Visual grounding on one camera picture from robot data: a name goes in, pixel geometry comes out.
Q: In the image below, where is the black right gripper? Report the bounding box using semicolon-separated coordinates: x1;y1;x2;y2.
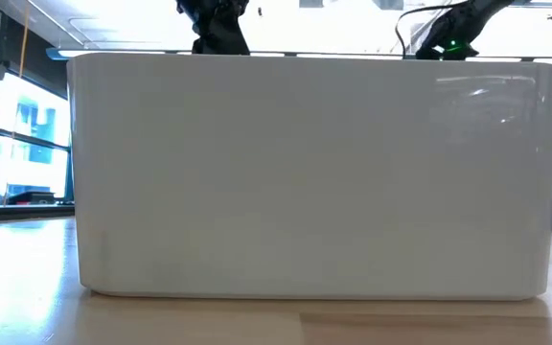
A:
417;23;481;60

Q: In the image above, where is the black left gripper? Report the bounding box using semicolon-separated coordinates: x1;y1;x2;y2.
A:
192;16;251;56

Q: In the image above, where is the long ceiling light fixture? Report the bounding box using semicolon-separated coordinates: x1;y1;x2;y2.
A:
45;46;168;61

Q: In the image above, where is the white plastic bin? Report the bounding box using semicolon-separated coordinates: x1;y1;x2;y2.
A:
65;51;552;302

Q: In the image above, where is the dark low box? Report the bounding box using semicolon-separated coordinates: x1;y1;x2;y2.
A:
7;191;58;206

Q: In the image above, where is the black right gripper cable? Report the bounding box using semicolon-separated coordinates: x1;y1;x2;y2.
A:
394;2;469;59

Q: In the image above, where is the thin yellow cord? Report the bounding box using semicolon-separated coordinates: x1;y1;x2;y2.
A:
20;0;32;64

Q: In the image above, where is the dark window frame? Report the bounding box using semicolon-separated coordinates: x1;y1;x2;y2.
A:
0;47;77;207

